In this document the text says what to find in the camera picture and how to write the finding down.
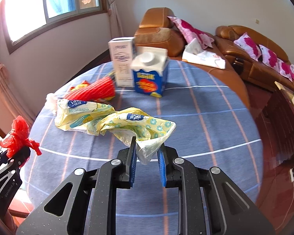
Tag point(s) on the white plastic bag on armchair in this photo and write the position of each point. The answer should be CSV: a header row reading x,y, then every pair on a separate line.
x,y
193,53

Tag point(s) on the red plastic bag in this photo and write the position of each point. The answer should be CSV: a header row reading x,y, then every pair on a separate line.
x,y
18,137

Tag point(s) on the yellow crumpled wrapper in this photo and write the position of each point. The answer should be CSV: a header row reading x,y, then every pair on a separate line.
x,y
83,84

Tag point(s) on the left pink curtain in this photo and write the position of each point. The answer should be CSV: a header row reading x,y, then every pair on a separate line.
x,y
11,99

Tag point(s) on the pink curtain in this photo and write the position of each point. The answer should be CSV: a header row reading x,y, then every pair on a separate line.
x,y
11,99
114,20

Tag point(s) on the pink floral pillow on armchair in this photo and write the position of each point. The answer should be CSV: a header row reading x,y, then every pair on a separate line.
x,y
189,33

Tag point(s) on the orange leather armchair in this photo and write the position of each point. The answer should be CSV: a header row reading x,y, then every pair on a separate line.
x,y
156,30

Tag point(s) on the right pink curtain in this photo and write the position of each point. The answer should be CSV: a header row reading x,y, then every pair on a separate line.
x,y
114,20

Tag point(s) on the brown leather sofa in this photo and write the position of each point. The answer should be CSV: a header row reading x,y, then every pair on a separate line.
x,y
248,69

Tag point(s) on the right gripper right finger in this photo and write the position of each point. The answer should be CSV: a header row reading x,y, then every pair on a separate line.
x,y
162,165

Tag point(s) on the yellow green tissue wrapper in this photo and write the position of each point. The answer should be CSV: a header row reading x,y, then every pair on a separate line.
x,y
150,132

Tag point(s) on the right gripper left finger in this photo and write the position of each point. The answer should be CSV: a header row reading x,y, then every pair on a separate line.
x,y
131,161

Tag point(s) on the pink floral pillow on sofa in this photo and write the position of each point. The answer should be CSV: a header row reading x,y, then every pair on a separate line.
x,y
249,46

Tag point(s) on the clear plastic bag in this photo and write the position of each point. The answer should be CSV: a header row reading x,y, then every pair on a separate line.
x,y
51,102

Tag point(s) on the red foam fruit net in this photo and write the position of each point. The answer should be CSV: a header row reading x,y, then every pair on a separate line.
x,y
102,89

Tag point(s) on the tall white carton box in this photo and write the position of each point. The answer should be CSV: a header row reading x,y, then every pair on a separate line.
x,y
122,53

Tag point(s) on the window with dark frame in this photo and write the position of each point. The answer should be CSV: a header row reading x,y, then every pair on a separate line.
x,y
23,20

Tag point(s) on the blue white milk carton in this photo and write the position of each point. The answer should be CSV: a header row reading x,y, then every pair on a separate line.
x,y
150,70

